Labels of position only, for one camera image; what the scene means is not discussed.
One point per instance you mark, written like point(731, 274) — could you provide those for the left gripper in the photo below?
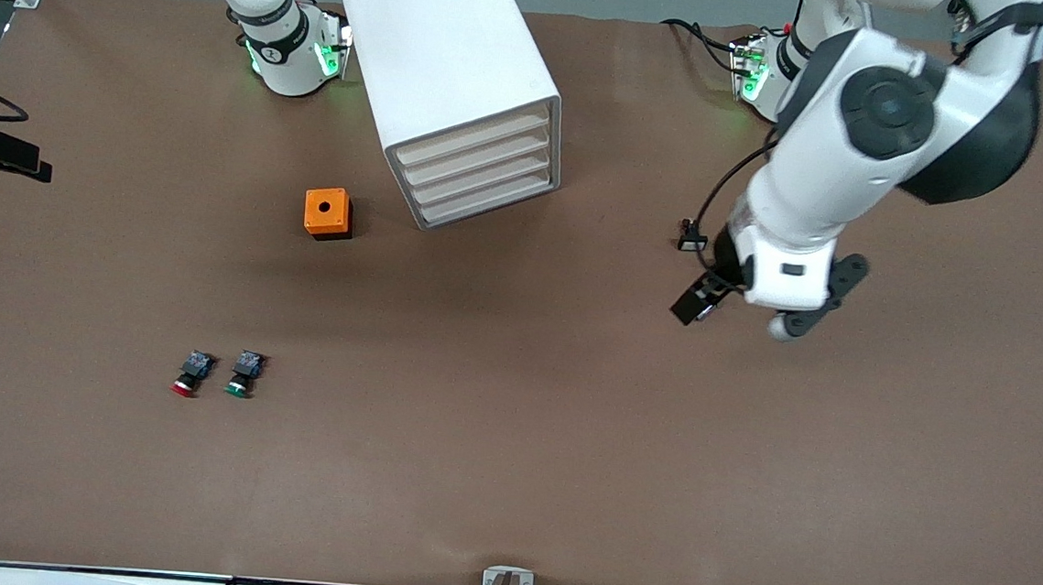
point(724, 253)

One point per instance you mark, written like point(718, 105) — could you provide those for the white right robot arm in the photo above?
point(286, 56)

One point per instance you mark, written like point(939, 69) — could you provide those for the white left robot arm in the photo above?
point(860, 169)

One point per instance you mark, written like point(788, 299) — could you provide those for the red push button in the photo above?
point(195, 369)

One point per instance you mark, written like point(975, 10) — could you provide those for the green push button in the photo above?
point(245, 370)

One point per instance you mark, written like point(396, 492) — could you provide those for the brown table cover mat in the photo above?
point(512, 420)

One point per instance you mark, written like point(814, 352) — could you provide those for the black rectangular white-capped switch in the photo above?
point(692, 240)

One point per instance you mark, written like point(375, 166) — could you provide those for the orange button enclosure box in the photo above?
point(336, 213)

